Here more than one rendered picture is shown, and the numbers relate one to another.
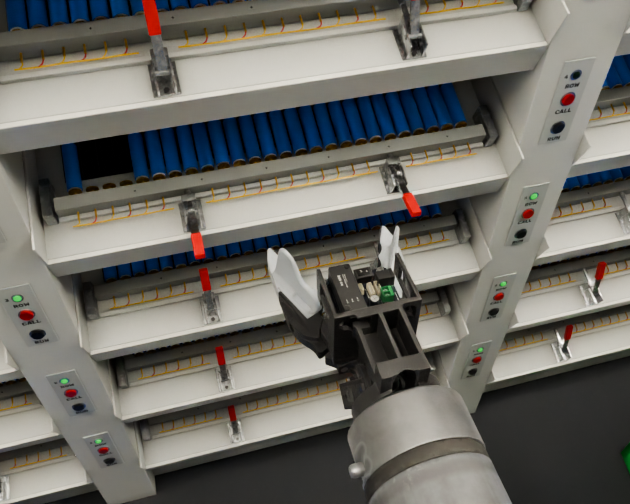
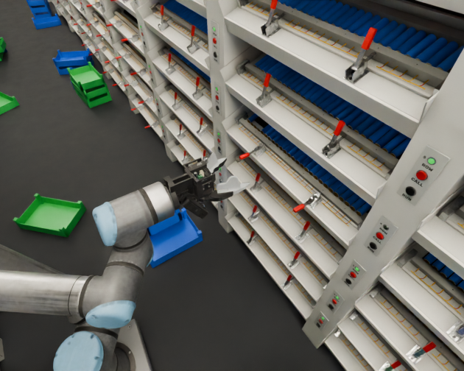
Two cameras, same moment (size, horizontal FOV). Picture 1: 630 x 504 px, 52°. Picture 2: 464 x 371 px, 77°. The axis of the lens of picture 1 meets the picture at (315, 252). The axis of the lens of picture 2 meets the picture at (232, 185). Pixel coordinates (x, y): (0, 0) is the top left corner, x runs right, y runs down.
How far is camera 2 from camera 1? 0.60 m
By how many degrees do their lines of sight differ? 46
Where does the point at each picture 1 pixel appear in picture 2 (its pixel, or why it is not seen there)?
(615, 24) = (411, 221)
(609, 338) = not seen: outside the picture
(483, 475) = (139, 207)
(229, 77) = (276, 114)
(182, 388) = (244, 207)
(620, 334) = not seen: outside the picture
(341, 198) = (294, 188)
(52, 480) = not seen: hidden behind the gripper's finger
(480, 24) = (363, 168)
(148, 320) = (244, 174)
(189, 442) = (241, 229)
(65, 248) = (232, 131)
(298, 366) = (269, 240)
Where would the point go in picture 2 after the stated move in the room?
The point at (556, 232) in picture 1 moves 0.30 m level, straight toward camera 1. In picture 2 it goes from (377, 311) to (273, 293)
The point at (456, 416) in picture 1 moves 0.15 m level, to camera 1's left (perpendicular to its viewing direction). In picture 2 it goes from (157, 199) to (148, 156)
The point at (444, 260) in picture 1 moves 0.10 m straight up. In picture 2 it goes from (325, 260) to (332, 244)
